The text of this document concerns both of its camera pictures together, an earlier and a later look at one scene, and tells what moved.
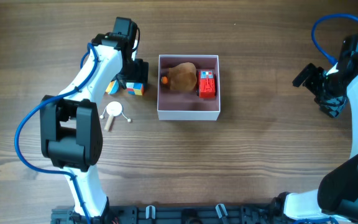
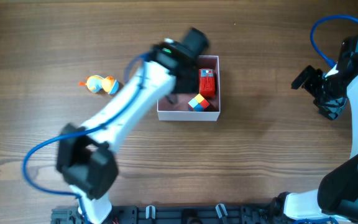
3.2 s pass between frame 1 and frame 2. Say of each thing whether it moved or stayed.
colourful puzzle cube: moved
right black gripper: stayed
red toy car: stayed
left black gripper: moved
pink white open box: stayed
